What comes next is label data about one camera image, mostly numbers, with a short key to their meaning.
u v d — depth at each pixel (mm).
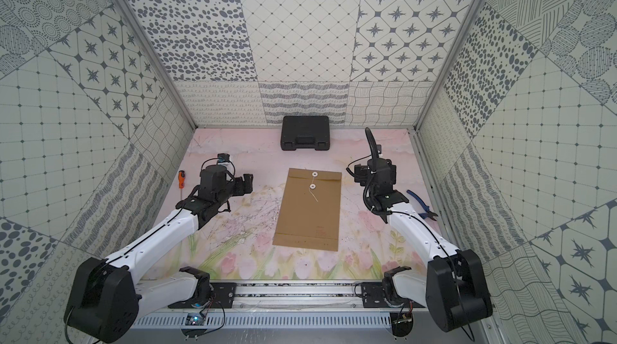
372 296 736
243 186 778
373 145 701
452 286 409
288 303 733
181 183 1000
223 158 747
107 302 394
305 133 1145
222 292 745
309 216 913
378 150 701
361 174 748
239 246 847
